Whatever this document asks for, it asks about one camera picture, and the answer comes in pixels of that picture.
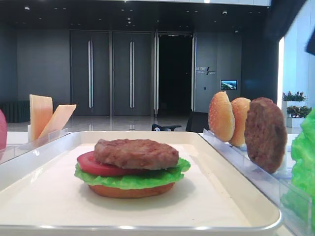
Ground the brown meat patty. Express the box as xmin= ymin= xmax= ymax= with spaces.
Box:
xmin=245 ymin=97 xmax=287 ymax=174
xmin=94 ymin=139 xmax=179 ymax=170

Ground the green lettuce leaf on tray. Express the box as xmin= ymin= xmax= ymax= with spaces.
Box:
xmin=74 ymin=158 xmax=190 ymax=190

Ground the red tomato slice on tray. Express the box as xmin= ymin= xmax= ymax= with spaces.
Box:
xmin=77 ymin=151 xmax=148 ymax=177

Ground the right orange cheese slice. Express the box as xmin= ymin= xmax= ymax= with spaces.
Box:
xmin=39 ymin=104 xmax=76 ymax=138

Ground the orange cheese slice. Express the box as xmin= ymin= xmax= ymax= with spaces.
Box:
xmin=39 ymin=104 xmax=76 ymax=138
xmin=29 ymin=94 xmax=53 ymax=141

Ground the left orange cheese slice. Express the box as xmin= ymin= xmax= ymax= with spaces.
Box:
xmin=29 ymin=94 xmax=53 ymax=141

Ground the standing green lettuce leaf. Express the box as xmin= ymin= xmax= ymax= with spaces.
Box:
xmin=282 ymin=111 xmax=315 ymax=225

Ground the black office chair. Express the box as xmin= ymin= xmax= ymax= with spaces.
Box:
xmin=152 ymin=112 xmax=210 ymax=133

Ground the left sesame bun top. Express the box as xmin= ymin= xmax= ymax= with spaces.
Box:
xmin=208 ymin=91 xmax=235 ymax=142

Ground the dark double door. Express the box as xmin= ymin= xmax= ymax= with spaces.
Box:
xmin=70 ymin=31 xmax=153 ymax=116

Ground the bottom bun on tray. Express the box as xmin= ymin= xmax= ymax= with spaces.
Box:
xmin=89 ymin=182 xmax=175 ymax=199

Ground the right golden bun half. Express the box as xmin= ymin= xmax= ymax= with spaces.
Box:
xmin=230 ymin=97 xmax=251 ymax=147

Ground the flower planter box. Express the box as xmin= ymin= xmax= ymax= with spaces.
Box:
xmin=282 ymin=91 xmax=312 ymax=128

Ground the long clear strip left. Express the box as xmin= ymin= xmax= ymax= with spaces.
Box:
xmin=0 ymin=128 xmax=69 ymax=164

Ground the long clear strip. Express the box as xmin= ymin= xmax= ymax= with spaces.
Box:
xmin=201 ymin=129 xmax=315 ymax=236
xmin=0 ymin=128 xmax=69 ymax=164

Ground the long clear strip right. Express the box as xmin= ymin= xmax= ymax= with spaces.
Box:
xmin=201 ymin=129 xmax=315 ymax=236

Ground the wall display screen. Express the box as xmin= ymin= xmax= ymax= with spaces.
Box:
xmin=220 ymin=80 xmax=237 ymax=90

